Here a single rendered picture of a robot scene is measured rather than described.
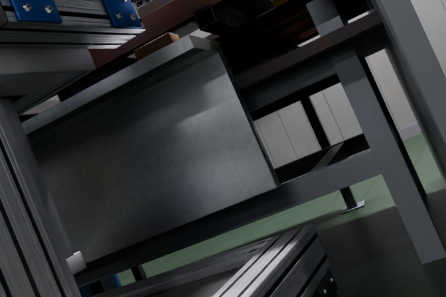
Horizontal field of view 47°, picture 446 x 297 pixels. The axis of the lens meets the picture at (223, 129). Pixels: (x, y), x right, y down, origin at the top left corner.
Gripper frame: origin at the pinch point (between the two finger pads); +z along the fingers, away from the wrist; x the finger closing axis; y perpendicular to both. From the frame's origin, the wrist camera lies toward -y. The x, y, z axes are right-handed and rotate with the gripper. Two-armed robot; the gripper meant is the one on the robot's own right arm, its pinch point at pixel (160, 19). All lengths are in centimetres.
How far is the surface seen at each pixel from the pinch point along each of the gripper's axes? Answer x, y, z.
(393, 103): -226, -61, 69
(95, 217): 46, 23, 52
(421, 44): 77, -64, 46
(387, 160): 38, -51, 67
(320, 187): 37, -34, 67
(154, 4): 37.5, -13.0, 7.0
